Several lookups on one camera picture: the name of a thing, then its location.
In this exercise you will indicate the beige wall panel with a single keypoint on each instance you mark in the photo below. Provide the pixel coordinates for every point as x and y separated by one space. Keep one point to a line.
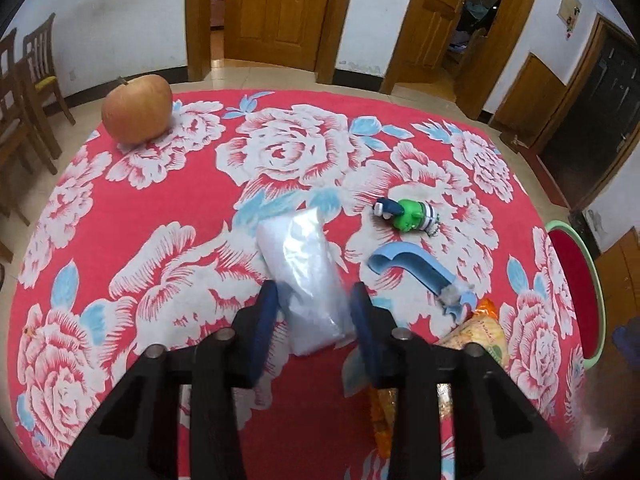
570 7

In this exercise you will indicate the clear plastic bag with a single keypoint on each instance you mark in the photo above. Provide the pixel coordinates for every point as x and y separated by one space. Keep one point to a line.
305 280

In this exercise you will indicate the red stool green rim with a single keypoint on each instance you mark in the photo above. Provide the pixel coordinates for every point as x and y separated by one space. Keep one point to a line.
575 280

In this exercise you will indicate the small wooden wall hatch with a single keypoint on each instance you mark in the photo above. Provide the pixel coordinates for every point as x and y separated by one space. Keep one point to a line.
527 92

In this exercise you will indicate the red-orange apple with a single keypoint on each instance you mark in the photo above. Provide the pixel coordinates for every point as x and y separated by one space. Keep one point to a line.
137 107

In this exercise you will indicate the wooden cabinet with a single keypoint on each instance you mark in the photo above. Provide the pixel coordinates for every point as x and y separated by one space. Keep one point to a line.
622 270

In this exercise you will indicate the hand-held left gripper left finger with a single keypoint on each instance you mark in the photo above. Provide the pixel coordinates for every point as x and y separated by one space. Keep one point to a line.
260 330

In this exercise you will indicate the green toy figure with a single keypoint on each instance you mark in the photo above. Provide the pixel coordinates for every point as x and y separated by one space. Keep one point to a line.
412 212

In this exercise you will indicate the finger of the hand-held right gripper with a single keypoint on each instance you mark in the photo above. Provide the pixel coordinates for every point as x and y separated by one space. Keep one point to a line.
627 342

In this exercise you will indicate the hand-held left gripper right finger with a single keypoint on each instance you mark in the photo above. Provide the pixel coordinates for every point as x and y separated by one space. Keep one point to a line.
367 340

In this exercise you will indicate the open panelled wooden door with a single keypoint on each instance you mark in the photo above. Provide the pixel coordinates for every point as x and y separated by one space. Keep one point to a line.
430 20

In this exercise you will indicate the orange snack packet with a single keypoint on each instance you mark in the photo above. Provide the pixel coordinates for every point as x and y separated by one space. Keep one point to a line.
480 330

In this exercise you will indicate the dark metal door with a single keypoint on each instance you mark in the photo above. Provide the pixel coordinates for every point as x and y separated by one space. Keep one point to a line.
595 115

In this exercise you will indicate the wooden chair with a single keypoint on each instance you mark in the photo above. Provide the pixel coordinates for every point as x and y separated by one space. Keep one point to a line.
42 60
15 110

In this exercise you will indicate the red floral tablecloth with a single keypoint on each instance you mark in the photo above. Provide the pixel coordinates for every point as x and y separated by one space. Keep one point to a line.
200 200

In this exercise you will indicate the light blue plastic hook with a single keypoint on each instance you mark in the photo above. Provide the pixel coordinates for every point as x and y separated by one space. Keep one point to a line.
425 265

